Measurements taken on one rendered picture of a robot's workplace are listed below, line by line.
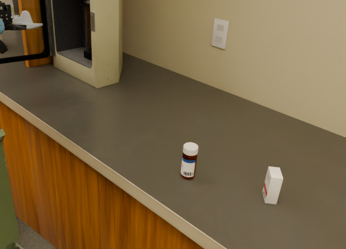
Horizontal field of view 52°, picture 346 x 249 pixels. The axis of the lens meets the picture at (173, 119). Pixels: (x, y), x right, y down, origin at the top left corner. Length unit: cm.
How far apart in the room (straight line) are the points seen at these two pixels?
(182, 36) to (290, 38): 51
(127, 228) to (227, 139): 41
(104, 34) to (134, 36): 48
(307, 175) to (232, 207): 28
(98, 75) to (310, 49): 79
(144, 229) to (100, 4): 80
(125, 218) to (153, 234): 11
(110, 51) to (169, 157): 58
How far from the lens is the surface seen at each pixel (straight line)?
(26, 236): 81
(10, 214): 70
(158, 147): 105
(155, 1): 172
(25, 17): 130
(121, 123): 117
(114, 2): 140
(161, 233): 96
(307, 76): 135
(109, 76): 146
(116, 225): 113
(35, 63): 170
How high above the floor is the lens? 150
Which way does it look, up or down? 28 degrees down
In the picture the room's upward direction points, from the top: 5 degrees clockwise
